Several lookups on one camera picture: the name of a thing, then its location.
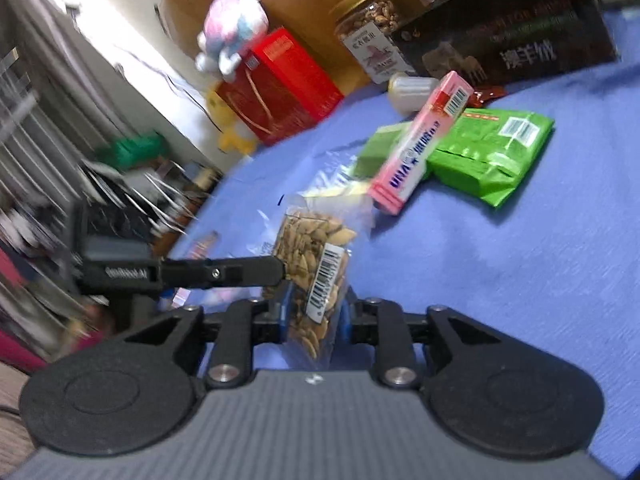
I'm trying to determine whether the blue printed cloth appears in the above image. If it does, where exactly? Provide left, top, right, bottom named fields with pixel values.
left=170, top=7, right=640, bottom=471

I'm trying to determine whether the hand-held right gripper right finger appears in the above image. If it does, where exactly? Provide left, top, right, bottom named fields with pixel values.
left=336, top=287, right=501, bottom=389

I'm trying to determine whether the light green snack packet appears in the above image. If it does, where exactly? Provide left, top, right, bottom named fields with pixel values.
left=352, top=122, right=431, bottom=183

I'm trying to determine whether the red gift box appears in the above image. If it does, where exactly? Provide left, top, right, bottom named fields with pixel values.
left=215, top=27, right=345, bottom=146

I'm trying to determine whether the clear bag of seeds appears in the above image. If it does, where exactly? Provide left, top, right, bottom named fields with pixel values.
left=255, top=160, right=376, bottom=368

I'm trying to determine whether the cashew jar with gold lid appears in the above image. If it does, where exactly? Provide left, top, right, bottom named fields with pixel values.
left=328, top=0, right=416, bottom=85

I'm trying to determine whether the green box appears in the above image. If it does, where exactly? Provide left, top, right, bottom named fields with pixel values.
left=95, top=132, right=168, bottom=168

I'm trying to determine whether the dark green snack packet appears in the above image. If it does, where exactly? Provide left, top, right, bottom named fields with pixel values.
left=427, top=108, right=556, bottom=209

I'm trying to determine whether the small white plastic bottle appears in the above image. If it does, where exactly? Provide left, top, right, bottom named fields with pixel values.
left=388, top=72, right=441, bottom=113

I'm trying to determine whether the pink plush toy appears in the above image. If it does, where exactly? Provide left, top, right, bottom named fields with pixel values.
left=195, top=0, right=271, bottom=81

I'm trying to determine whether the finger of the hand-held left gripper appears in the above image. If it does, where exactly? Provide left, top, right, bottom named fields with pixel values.
left=157, top=255, right=290, bottom=292

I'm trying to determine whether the pink carton box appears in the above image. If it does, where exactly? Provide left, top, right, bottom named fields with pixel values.
left=367, top=70, right=475, bottom=216

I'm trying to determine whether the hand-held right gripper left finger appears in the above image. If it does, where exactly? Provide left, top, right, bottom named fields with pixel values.
left=125, top=280, right=296, bottom=389

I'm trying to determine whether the small red wrapper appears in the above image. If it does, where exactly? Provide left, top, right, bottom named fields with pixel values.
left=465, top=85, right=507, bottom=108

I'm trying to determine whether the yellow plush toy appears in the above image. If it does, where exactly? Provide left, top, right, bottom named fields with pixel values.
left=207, top=85, right=258, bottom=153

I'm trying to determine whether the black tin box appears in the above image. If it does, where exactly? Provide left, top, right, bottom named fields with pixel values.
left=395, top=0, right=618, bottom=86

